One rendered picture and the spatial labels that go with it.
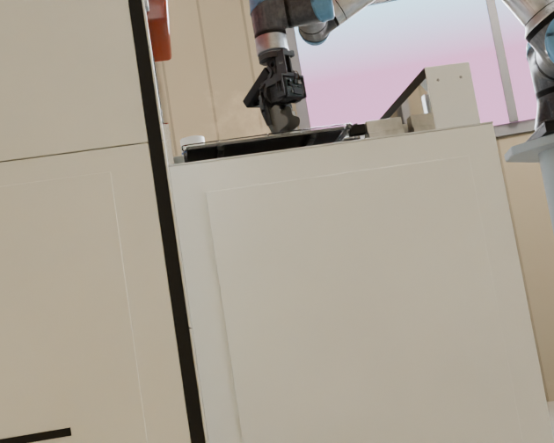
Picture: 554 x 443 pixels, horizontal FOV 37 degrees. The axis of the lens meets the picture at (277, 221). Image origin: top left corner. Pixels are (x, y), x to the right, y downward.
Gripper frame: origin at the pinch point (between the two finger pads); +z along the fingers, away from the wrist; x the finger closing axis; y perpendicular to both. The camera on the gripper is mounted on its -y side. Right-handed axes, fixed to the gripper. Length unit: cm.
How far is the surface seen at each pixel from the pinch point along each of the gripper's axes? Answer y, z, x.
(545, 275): -48, 40, 188
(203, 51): -145, -84, 102
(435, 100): 41.1, 2.6, 4.1
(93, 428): 20, 52, -68
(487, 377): 45, 57, -1
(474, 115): 45.4, 6.7, 10.0
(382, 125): 22.4, 2.1, 9.6
